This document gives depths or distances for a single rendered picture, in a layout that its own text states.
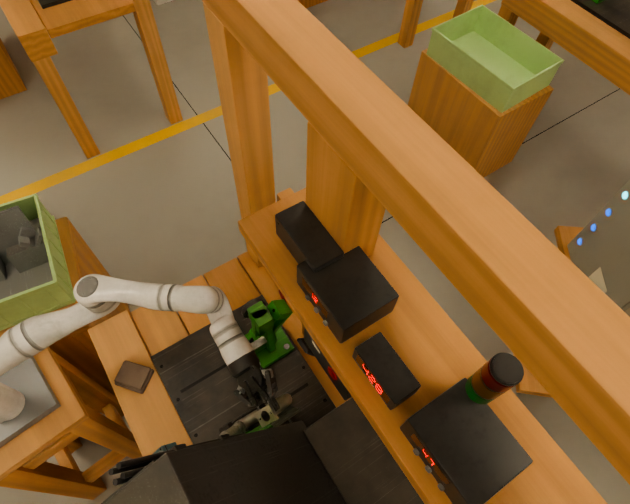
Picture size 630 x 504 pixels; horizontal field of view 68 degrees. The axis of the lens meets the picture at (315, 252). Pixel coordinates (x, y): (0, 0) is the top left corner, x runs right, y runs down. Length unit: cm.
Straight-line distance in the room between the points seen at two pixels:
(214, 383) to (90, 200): 195
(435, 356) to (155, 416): 95
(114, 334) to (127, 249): 131
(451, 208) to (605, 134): 349
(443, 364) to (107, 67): 363
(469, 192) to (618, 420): 29
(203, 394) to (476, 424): 95
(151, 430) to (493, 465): 105
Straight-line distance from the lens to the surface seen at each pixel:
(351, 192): 76
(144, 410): 161
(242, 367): 117
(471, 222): 60
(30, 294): 185
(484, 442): 85
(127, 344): 169
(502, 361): 76
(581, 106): 420
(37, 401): 176
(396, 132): 67
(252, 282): 174
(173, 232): 296
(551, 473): 97
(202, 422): 156
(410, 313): 97
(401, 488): 119
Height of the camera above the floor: 240
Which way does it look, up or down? 59 degrees down
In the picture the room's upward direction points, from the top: 4 degrees clockwise
